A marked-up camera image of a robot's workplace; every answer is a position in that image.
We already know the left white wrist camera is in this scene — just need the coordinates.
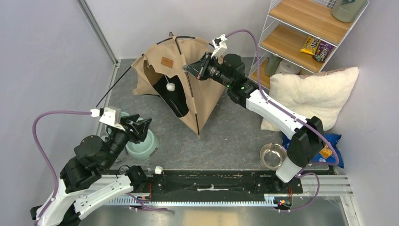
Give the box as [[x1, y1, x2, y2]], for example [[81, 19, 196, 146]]
[[90, 106, 126, 131]]

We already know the green cylinder bottle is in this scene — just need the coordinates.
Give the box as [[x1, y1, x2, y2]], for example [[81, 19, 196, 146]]
[[265, 54, 282, 77]]

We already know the white wire wooden shelf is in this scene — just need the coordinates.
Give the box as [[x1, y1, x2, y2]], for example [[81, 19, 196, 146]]
[[249, 0, 369, 89]]

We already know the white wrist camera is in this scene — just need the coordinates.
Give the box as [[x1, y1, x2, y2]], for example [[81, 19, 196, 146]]
[[211, 34, 227, 58], [90, 106, 126, 131]]

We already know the clear plastic bottle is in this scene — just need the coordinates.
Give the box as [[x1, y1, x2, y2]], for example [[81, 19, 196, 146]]
[[118, 165, 163, 176]]

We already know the purple cable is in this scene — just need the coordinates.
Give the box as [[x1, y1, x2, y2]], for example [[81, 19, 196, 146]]
[[32, 110, 169, 226], [226, 29, 340, 213]]

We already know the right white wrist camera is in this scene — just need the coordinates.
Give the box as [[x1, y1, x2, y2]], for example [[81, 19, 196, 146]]
[[211, 34, 227, 58]]

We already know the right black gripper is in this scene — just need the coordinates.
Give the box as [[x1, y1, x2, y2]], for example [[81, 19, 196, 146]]
[[184, 51, 233, 88]]

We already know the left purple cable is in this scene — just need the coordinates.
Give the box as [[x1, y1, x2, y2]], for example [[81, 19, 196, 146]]
[[32, 110, 169, 226]]

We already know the white pompom cat toy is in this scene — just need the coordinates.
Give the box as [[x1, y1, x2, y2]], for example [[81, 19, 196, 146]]
[[166, 82, 176, 92]]

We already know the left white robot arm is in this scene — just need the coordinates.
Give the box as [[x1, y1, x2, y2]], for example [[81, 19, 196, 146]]
[[30, 114, 152, 226]]

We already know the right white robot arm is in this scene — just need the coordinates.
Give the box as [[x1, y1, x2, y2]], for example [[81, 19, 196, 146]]
[[183, 52, 326, 193]]

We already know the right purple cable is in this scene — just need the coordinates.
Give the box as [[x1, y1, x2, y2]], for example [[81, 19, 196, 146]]
[[226, 29, 340, 213]]

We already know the long black tent pole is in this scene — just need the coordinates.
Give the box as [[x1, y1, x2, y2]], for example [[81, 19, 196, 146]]
[[169, 32, 204, 135]]

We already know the stainless steel bowl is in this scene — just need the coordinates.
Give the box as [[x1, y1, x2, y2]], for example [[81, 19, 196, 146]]
[[259, 143, 287, 171]]

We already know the grey-green jar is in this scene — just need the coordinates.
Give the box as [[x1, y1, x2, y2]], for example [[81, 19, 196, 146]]
[[332, 0, 367, 23]]

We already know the white toilet paper roll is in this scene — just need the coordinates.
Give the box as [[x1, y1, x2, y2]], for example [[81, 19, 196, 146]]
[[275, 59, 301, 75]]

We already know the yellow M&M's bag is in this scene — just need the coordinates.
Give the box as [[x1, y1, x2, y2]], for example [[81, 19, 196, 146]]
[[300, 35, 321, 56]]

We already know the blue Doritos chip bag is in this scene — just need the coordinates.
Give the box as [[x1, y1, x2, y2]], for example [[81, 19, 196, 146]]
[[282, 133, 344, 169]]

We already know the white fluffy pillow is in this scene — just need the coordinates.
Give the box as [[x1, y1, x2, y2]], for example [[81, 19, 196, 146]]
[[269, 67, 359, 131]]

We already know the tan fabric pet tent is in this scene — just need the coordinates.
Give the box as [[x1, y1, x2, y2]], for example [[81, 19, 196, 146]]
[[132, 37, 225, 130]]

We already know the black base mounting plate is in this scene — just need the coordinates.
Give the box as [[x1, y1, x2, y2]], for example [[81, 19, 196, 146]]
[[134, 170, 303, 202]]

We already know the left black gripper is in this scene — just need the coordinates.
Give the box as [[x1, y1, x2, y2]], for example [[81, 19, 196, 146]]
[[103, 113, 154, 170]]

